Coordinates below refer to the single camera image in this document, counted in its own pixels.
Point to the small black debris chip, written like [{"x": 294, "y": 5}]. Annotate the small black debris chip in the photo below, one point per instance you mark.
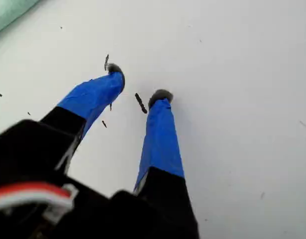
[{"x": 141, "y": 102}]

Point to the green t-shirt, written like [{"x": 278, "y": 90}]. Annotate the green t-shirt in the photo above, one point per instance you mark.
[{"x": 6, "y": 12}]

